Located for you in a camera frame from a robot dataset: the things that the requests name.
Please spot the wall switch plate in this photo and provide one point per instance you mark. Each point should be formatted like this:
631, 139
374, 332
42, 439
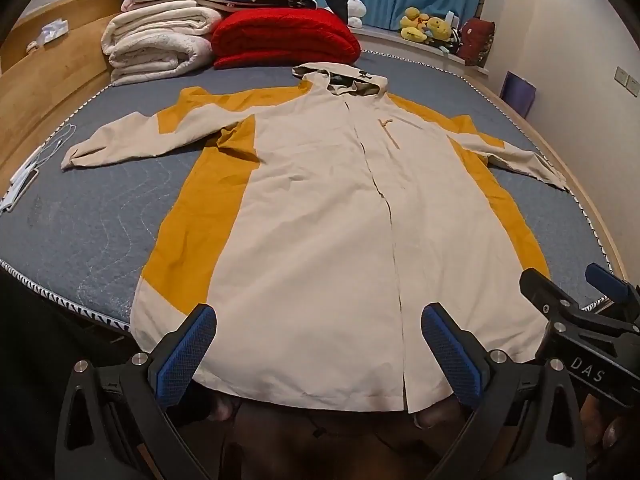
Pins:
626, 80

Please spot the purple box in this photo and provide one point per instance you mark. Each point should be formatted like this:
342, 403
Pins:
517, 94

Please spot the white fleece folded blanket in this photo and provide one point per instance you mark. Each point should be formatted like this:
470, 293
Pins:
155, 40

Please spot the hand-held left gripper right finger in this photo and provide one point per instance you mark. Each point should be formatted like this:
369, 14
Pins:
452, 357

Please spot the dark red bag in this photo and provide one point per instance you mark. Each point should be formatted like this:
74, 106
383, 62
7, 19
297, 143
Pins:
477, 40

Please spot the red folded quilt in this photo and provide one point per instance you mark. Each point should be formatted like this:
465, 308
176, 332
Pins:
285, 40

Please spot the beige and mustard hooded jacket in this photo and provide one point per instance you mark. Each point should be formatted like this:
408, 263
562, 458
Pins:
310, 240

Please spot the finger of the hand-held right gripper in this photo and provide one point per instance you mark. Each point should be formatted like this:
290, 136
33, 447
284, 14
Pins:
606, 280
550, 295

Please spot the yellow plush toy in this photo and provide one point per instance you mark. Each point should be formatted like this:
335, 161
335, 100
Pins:
414, 22
440, 29

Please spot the white plush toy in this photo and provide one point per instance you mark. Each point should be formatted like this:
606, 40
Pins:
356, 9

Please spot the white window ledge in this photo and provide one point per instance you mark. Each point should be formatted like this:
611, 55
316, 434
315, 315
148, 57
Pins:
400, 47

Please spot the crumpled white tissue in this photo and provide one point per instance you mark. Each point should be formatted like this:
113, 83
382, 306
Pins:
50, 34

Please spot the grey quilted bed mattress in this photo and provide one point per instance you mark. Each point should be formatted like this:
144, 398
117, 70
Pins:
100, 220

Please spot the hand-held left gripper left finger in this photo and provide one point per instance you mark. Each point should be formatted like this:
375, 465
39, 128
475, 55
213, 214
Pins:
184, 357

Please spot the person's right hand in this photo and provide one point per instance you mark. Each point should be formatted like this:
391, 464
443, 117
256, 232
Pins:
614, 441

